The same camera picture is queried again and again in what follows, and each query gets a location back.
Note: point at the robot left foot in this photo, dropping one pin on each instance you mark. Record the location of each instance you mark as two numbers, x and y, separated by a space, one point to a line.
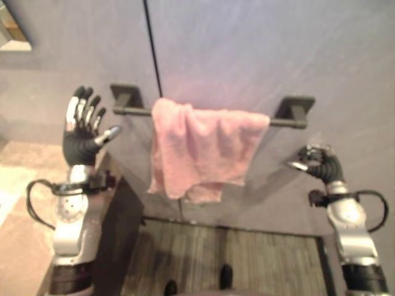
170 288

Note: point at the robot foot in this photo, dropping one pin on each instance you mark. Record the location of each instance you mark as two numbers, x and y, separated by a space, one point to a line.
170 288
226 276

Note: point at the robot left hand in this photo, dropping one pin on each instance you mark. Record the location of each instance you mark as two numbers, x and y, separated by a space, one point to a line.
78 146

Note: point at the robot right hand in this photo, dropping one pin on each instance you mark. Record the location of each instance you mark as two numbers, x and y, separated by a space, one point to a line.
327 168

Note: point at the wall mirror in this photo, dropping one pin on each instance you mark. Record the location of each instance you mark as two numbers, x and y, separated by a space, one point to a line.
14 24

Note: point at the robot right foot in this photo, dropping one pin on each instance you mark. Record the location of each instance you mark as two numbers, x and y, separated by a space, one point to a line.
226 276

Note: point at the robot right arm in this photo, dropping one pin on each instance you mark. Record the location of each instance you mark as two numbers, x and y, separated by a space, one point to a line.
355 234

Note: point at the pink towel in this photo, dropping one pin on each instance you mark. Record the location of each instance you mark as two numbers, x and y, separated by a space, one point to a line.
200 151

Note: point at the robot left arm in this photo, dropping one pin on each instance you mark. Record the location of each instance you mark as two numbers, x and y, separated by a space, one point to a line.
69 228

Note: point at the stone sink counter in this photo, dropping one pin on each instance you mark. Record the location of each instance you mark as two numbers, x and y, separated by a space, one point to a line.
27 216

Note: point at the black towel bar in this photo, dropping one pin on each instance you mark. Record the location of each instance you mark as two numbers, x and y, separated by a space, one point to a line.
290 115

